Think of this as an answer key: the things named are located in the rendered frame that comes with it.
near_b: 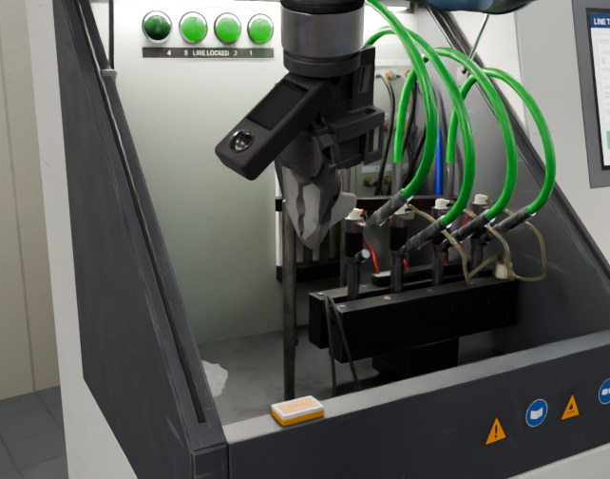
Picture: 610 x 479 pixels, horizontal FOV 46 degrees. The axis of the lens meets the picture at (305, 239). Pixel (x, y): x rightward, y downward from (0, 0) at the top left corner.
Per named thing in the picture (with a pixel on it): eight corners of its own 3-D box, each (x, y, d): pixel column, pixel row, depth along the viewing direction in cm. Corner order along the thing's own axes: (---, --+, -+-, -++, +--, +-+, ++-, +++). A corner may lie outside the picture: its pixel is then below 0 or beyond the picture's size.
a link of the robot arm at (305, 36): (314, 20, 59) (258, -2, 64) (314, 74, 61) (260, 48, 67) (383, 3, 62) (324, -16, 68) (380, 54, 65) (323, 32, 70)
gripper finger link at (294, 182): (344, 232, 79) (346, 157, 74) (301, 251, 76) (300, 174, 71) (326, 220, 81) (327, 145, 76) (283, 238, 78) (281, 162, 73)
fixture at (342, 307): (340, 408, 106) (341, 311, 102) (308, 382, 115) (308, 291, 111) (513, 363, 122) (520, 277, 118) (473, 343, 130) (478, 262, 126)
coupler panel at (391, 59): (364, 211, 136) (367, 41, 129) (354, 207, 139) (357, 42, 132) (419, 204, 142) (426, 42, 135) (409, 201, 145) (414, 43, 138)
